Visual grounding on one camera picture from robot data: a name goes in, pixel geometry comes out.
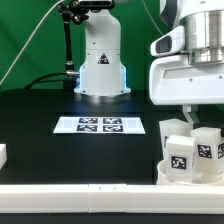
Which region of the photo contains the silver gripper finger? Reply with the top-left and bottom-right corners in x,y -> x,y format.
182,105 -> 200,129

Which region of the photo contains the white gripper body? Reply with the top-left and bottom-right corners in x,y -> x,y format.
149,26 -> 224,105

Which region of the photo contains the white round stool seat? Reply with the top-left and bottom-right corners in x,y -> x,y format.
156,160 -> 224,186

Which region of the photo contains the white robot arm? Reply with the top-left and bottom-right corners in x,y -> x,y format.
75,0 -> 224,124

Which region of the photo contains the white marker sheet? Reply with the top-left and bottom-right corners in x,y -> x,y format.
54,117 -> 145,135

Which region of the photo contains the black camera on mount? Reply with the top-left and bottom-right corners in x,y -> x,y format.
78,0 -> 115,9

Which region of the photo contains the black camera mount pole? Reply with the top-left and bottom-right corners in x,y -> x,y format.
58,0 -> 88,92

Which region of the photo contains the white front rail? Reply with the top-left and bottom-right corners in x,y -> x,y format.
0,184 -> 224,214

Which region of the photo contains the white rail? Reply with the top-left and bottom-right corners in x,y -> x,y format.
0,144 -> 7,169
0,184 -> 224,214

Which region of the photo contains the black cable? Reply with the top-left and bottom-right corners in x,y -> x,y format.
23,72 -> 79,90

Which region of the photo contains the white cable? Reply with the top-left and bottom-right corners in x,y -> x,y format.
0,0 -> 66,86

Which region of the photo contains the white left rail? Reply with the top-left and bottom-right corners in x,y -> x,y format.
0,144 -> 7,169

